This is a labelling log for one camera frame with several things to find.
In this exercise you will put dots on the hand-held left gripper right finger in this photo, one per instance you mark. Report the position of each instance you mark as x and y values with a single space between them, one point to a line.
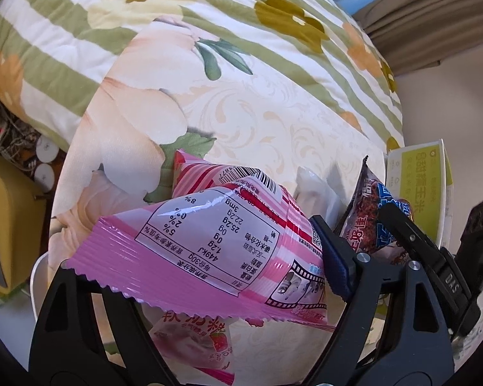
342 273

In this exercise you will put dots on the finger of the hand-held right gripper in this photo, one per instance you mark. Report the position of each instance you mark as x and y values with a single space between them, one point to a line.
410 229

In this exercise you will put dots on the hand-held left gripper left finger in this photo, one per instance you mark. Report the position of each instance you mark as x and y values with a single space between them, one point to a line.
122 321

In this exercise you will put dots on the dark brown snack packet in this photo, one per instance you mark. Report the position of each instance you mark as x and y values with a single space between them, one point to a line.
366 209

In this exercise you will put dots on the yellow-green cardboard box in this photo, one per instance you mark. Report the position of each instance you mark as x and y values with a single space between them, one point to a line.
418 177

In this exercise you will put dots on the pink striped snack packet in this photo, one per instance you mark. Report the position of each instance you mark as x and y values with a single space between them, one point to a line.
209 249

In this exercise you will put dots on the pink strawberry snack packet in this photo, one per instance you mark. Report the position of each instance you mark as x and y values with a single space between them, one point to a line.
193 341

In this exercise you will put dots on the clear white snack packet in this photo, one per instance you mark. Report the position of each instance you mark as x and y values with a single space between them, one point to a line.
316 193

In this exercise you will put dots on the yellow cabinet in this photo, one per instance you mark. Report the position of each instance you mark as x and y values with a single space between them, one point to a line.
12 209

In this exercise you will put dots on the white table with floral cloth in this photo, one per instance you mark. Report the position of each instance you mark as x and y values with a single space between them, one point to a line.
265 128

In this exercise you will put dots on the white round disc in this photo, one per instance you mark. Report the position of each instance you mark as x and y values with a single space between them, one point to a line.
44 177
47 148

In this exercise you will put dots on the beige curtain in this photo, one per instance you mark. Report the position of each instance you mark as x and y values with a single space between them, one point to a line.
426 16

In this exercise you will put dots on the floral striped blanket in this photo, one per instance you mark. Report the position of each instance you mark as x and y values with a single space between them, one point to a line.
104 8

